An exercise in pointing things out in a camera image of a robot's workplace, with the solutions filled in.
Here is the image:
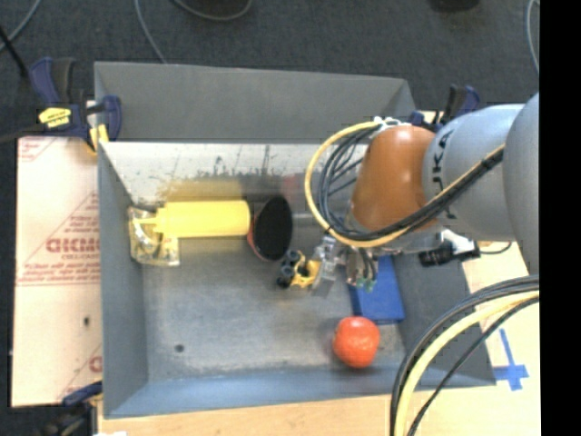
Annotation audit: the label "yellow spray bottle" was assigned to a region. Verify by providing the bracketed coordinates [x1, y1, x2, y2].
[127, 199, 252, 268]

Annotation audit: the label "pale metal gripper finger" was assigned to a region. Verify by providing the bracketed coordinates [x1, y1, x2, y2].
[310, 263, 340, 299]
[314, 235, 340, 268]

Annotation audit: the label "yellow toy truck black wheels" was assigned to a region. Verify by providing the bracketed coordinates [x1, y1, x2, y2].
[276, 249, 322, 290]

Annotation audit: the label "black cylinder on white bracket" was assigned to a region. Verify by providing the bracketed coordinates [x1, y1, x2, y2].
[418, 231, 481, 268]

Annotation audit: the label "grey metal bin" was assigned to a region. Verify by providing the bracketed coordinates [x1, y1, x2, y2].
[94, 61, 497, 420]

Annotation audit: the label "black oval disc orange rim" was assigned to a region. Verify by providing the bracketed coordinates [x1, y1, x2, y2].
[246, 195, 294, 263]

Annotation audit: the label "blue flat block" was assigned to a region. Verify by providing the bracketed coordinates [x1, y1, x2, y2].
[348, 253, 407, 326]

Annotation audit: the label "cardboard board with red print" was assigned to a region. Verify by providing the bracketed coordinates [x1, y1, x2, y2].
[9, 134, 104, 409]

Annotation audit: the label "orange toy fruit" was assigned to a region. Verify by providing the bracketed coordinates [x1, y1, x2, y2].
[330, 315, 381, 371]

